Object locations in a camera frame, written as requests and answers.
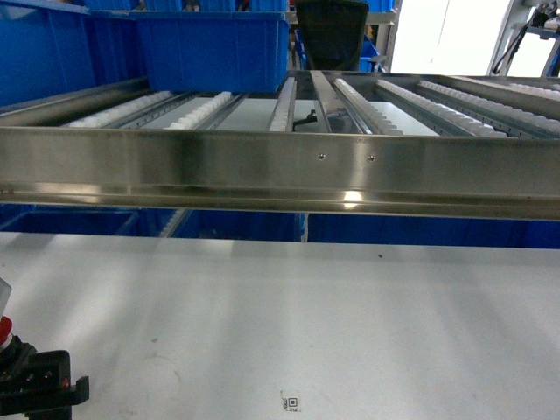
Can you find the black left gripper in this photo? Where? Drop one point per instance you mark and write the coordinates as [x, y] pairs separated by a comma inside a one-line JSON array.
[[33, 385]]

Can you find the red emergency stop button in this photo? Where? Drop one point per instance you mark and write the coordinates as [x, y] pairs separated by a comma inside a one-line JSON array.
[[12, 350]]

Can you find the large blue bin on shelf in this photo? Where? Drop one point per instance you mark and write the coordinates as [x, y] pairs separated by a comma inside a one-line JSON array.
[[242, 52]]

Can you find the stainless steel roller shelf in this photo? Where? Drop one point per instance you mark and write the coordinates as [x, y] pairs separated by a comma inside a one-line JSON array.
[[331, 142]]

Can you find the QR code sticker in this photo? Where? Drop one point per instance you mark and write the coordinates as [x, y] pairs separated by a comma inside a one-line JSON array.
[[291, 400]]

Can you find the blue bin far left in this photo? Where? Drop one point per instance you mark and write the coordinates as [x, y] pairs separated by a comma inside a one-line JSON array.
[[50, 48]]

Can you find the black office chair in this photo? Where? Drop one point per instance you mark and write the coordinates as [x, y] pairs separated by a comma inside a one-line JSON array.
[[332, 33]]

